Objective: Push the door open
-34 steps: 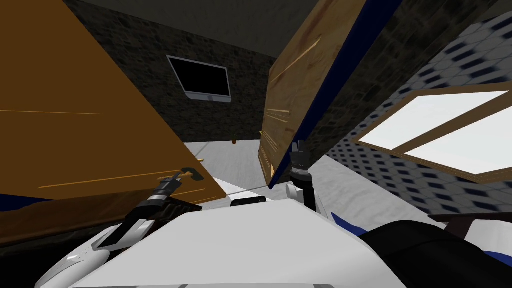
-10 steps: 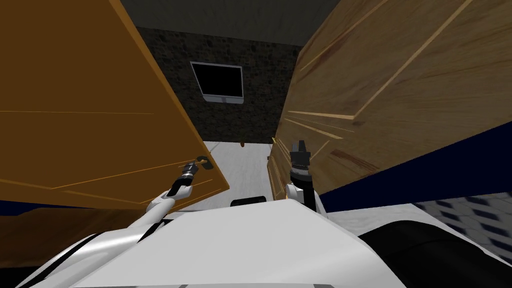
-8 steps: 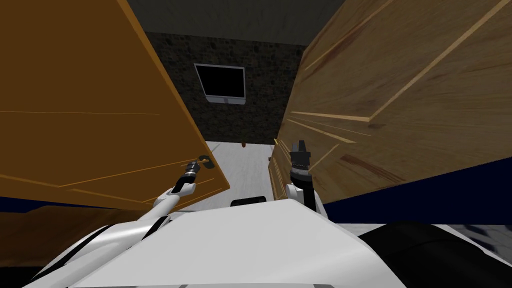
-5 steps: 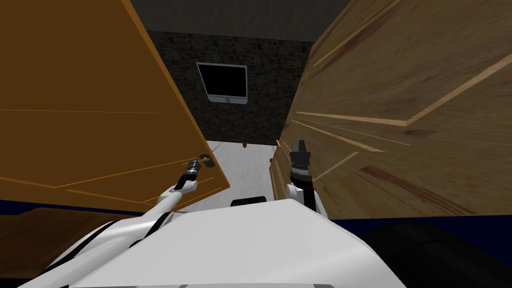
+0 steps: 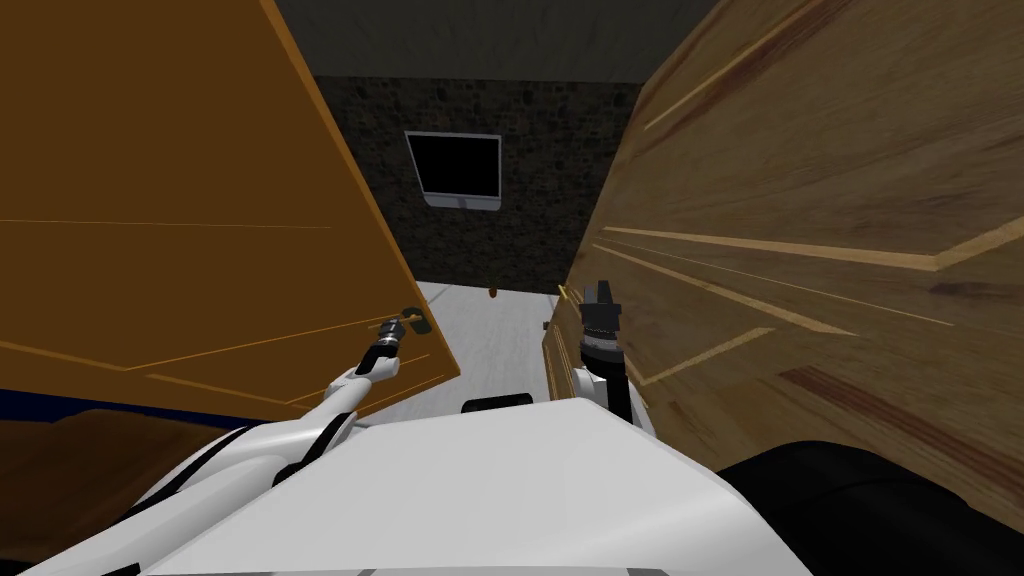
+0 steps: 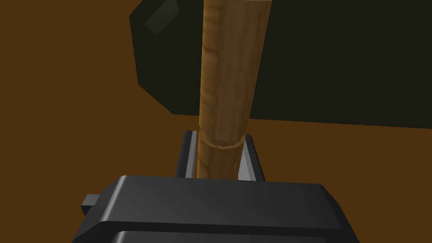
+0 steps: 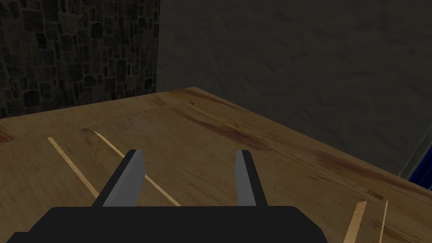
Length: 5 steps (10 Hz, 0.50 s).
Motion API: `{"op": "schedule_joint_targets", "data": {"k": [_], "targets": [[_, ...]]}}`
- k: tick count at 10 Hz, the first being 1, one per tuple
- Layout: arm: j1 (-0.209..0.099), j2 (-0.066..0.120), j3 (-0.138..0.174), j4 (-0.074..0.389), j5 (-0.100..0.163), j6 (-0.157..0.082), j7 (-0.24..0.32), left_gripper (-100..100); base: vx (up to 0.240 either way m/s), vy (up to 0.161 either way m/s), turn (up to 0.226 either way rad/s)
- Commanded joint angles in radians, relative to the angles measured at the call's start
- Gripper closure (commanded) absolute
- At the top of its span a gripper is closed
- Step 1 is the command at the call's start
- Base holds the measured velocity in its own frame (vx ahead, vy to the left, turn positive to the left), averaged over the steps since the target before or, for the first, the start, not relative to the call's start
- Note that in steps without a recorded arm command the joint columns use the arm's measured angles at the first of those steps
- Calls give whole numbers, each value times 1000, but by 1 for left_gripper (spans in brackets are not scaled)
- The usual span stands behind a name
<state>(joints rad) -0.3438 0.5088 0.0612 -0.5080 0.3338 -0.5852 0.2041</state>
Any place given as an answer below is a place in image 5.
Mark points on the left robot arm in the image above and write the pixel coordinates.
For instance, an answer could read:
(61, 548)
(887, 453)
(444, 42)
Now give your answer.
(264, 452)

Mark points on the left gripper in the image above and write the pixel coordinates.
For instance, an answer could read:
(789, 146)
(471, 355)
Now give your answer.
(394, 329)

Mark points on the black screen with grey frame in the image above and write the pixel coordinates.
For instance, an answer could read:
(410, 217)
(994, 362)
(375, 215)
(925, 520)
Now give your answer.
(458, 166)

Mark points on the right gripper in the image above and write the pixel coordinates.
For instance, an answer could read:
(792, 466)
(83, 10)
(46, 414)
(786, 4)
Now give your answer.
(601, 314)

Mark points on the wooden door leaf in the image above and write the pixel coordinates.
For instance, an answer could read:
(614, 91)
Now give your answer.
(816, 240)

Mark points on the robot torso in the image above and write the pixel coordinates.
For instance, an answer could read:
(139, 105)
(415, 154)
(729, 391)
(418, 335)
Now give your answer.
(496, 496)

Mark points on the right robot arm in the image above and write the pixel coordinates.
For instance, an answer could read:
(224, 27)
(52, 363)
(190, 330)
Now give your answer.
(864, 512)

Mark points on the orange-brown door leaf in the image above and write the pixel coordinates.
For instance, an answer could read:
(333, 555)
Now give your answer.
(176, 208)

